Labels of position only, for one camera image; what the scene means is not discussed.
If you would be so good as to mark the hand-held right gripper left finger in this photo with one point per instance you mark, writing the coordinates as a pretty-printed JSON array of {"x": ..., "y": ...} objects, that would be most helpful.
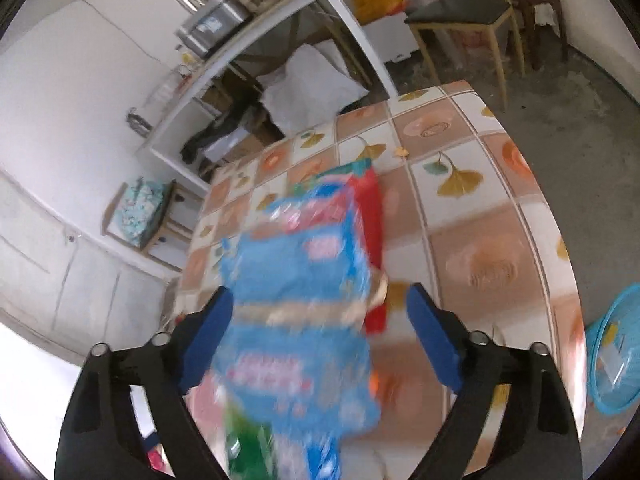
[{"x": 205, "y": 340}]

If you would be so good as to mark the blue snack bag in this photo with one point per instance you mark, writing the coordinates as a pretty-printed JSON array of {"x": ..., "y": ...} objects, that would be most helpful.
[{"x": 300, "y": 270}]

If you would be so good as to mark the wooden chair with black seat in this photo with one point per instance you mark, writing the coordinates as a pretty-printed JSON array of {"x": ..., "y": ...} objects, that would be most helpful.
[{"x": 455, "y": 10}]

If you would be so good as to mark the white sack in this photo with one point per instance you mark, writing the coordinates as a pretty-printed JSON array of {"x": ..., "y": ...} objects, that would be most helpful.
[{"x": 305, "y": 90}]

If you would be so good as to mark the green drink bottle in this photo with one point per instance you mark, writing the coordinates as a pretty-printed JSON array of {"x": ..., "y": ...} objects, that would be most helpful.
[{"x": 245, "y": 445}]

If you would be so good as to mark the white cloth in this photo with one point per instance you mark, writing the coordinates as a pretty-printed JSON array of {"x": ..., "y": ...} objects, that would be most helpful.
[{"x": 546, "y": 16}]

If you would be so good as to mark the large yellow bag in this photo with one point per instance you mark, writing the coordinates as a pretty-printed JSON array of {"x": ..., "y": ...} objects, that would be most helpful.
[{"x": 377, "y": 2}]

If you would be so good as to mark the red snack packet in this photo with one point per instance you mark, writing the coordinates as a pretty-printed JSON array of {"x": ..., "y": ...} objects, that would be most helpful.
[{"x": 372, "y": 215}]

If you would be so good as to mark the patterned tablecloth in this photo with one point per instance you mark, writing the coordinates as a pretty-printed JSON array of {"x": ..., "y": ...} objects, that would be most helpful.
[{"x": 475, "y": 220}]

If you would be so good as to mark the wooden stool with dark seat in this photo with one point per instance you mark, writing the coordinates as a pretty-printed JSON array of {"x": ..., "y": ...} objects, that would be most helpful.
[{"x": 172, "y": 230}]

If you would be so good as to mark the black cloth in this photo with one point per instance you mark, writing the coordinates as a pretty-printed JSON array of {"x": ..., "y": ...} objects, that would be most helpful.
[{"x": 210, "y": 135}]

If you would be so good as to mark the floral cushion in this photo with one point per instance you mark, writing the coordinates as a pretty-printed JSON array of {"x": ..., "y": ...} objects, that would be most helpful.
[{"x": 140, "y": 210}]

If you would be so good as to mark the white side table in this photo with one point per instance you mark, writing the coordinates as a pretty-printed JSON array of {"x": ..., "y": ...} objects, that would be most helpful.
[{"x": 270, "y": 25}]

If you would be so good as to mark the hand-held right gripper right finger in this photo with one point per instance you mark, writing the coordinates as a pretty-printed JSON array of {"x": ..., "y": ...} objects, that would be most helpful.
[{"x": 435, "y": 340}]

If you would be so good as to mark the clear glass bowl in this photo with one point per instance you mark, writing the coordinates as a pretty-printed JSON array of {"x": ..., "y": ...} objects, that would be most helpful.
[{"x": 165, "y": 92}]

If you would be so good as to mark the blue plastic waste basket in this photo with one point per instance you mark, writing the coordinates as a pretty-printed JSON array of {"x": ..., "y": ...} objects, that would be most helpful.
[{"x": 597, "y": 390}]

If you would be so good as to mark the silver rice cooker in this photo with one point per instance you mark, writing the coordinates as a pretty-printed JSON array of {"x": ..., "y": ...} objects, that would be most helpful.
[{"x": 210, "y": 25}]

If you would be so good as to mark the clear plastic bag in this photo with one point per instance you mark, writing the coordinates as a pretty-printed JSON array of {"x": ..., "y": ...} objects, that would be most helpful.
[{"x": 470, "y": 37}]

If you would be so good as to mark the metal water bottle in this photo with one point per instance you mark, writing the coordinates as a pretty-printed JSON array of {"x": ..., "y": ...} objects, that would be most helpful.
[{"x": 139, "y": 122}]

